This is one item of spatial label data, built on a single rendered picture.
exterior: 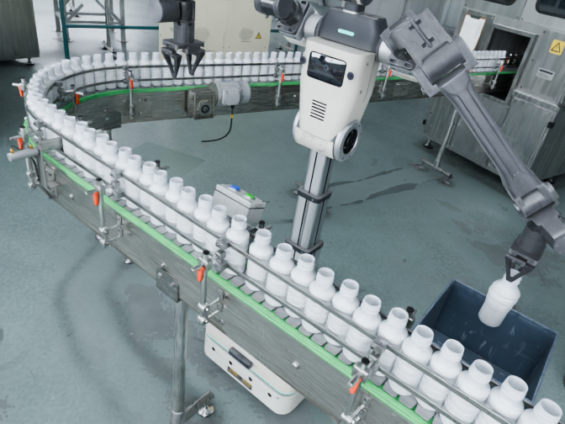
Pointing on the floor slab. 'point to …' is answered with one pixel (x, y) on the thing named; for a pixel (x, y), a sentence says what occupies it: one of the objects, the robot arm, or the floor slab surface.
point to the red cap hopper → (91, 14)
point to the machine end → (551, 67)
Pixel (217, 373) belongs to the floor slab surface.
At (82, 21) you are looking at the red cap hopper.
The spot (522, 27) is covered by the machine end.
